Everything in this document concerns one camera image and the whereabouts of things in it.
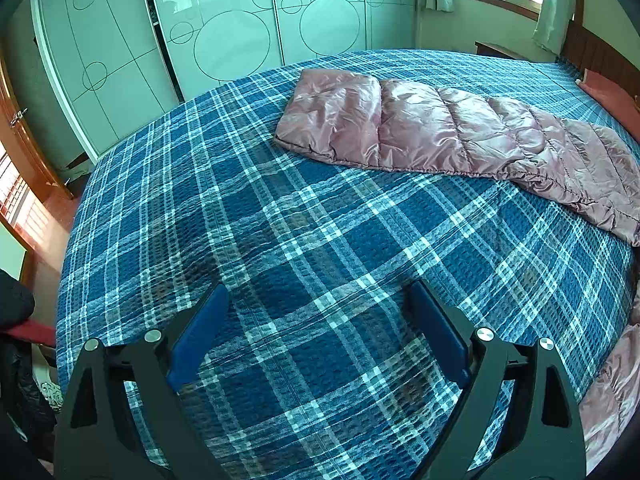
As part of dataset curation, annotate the green curtain beside headboard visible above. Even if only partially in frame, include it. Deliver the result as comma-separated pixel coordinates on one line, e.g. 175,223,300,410
533,0,576,55

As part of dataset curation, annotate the orange red pillow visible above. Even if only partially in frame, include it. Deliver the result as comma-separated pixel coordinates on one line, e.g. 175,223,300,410
576,68,639,132

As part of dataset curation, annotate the pink quilted down jacket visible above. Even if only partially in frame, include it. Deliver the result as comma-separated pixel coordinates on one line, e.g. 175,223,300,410
274,68,639,479

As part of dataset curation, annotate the blue plaid bed sheet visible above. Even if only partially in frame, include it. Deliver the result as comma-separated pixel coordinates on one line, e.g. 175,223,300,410
56,64,638,479

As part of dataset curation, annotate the dark wooden headboard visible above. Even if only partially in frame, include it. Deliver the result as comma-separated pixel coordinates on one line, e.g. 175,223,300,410
561,21,640,96

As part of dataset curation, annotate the wooden door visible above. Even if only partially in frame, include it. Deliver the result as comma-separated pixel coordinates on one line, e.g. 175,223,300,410
0,54,76,281

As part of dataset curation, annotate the wooden nightstand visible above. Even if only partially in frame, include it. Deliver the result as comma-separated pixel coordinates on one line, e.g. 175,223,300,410
475,41,527,61

